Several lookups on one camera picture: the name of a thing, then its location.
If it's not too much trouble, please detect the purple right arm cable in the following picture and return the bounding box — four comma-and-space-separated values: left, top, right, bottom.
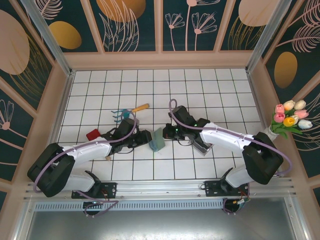
168, 98, 294, 216

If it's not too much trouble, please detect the teal rake yellow handle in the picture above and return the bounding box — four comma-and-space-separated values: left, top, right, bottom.
109, 103, 150, 123

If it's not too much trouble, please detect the grey metal sheet panel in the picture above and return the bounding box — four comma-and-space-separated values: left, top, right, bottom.
23, 208, 305, 240

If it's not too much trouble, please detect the white vase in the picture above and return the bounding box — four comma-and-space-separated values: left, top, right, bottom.
267, 126, 279, 142

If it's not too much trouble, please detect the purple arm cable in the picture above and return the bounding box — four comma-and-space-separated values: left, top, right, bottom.
168, 98, 294, 216
34, 117, 140, 219

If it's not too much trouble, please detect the aluminium mounting rail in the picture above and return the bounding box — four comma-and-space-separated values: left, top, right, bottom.
23, 176, 297, 201

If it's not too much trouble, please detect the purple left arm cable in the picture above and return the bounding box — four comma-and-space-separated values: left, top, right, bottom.
34, 117, 140, 219

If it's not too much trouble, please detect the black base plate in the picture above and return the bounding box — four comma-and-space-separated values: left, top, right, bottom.
71, 181, 118, 200
204, 179, 251, 198

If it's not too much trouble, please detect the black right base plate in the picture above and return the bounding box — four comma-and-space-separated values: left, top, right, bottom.
204, 179, 251, 198

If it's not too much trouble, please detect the clear plastic card box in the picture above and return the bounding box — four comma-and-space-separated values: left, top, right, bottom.
191, 138, 214, 157

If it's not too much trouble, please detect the aluminium frame post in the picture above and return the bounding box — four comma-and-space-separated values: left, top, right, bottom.
19, 0, 76, 77
244, 0, 293, 73

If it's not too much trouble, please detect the coloured wire bundle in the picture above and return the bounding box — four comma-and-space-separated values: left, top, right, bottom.
231, 188, 251, 209

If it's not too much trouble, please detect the artificial tulip bouquet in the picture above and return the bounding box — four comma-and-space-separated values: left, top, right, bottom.
271, 99, 313, 140

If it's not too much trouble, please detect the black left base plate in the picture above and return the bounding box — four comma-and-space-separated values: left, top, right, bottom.
71, 181, 118, 200

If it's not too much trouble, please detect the slotted grey cable duct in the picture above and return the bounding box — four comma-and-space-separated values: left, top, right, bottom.
33, 199, 226, 212

